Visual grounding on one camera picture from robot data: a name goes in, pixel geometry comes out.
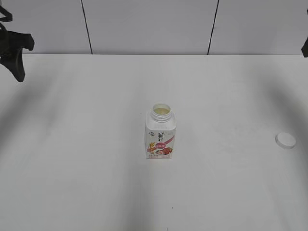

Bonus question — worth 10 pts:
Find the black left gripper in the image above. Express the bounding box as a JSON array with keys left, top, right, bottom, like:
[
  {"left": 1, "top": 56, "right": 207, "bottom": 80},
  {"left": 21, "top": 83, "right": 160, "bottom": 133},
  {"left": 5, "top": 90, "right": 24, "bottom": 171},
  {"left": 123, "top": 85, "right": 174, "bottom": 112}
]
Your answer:
[{"left": 0, "top": 30, "right": 34, "bottom": 82}]

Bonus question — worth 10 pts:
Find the white screw cap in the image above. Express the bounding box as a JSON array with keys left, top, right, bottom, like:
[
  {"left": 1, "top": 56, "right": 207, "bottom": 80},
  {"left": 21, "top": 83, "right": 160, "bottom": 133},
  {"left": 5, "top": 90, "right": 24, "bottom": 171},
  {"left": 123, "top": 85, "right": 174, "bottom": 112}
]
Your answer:
[{"left": 275, "top": 132, "right": 296, "bottom": 149}]

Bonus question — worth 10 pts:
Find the white yili yogurt bottle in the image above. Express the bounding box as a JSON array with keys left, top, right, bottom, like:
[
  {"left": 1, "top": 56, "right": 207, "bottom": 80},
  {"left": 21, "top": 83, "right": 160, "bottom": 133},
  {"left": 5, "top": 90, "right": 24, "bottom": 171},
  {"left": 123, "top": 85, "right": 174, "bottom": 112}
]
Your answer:
[{"left": 144, "top": 103, "right": 177, "bottom": 159}]

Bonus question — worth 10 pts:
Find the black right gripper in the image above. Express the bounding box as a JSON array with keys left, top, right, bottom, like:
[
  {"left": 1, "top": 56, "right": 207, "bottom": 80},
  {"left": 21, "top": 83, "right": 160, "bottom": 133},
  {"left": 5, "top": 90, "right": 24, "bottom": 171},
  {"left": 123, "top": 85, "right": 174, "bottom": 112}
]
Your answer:
[{"left": 301, "top": 38, "right": 308, "bottom": 58}]

